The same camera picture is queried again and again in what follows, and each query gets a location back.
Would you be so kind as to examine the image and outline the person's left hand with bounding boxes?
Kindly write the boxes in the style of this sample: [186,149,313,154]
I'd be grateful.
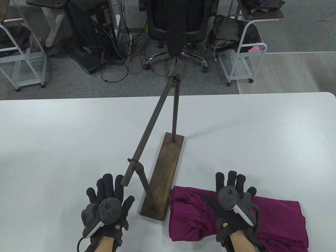
[81,173,135,239]

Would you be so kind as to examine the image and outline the person's right hand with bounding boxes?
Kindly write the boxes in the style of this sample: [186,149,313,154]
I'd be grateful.
[204,171,260,235]

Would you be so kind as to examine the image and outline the dark wooden desktop rack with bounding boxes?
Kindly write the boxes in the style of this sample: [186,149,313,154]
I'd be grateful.
[122,56,185,222]

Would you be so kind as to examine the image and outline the magenta shorts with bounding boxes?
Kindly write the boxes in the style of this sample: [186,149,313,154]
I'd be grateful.
[169,186,309,250]

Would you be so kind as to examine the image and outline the person's right forearm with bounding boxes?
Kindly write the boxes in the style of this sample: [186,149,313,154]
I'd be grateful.
[228,231,259,252]

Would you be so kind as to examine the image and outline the person's left forearm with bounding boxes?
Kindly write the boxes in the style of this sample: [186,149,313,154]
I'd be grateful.
[89,235,118,252]

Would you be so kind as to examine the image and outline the white desktop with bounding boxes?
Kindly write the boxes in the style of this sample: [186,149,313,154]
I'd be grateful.
[0,92,336,252]

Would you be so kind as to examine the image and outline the black and white hand controller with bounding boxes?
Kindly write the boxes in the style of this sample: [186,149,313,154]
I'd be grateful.
[217,186,256,227]
[82,198,123,239]

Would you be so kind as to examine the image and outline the white metal cart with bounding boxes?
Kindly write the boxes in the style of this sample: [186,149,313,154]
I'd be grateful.
[0,18,48,92]
[214,21,267,86]

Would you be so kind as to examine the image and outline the black bag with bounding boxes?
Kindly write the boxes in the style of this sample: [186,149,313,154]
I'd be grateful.
[207,14,263,53]

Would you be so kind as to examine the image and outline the black garment on chair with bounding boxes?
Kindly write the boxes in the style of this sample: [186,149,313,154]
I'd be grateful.
[166,0,187,56]

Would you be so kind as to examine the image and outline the black computer tower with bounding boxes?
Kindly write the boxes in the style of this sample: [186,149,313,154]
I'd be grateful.
[66,0,117,74]

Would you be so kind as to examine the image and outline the brown side table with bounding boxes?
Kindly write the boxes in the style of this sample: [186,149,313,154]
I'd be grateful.
[236,0,285,21]

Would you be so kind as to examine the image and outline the black mesh office chair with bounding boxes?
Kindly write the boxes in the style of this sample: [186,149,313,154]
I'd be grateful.
[139,0,219,72]

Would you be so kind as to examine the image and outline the dark desk with white leg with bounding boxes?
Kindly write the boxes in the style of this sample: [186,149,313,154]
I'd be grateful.
[26,0,70,48]

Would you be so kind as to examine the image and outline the dark bag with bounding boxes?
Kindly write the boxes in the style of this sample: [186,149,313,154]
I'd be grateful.
[0,26,32,57]

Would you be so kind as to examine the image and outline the black items on side table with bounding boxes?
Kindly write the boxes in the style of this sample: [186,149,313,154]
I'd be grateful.
[240,0,285,13]

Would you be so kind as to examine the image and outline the black wrist strap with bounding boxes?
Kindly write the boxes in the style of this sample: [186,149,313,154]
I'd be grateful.
[77,225,124,252]
[216,220,265,252]

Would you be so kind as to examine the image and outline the tangle of black cables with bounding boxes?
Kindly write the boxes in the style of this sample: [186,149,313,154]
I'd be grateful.
[101,26,147,83]

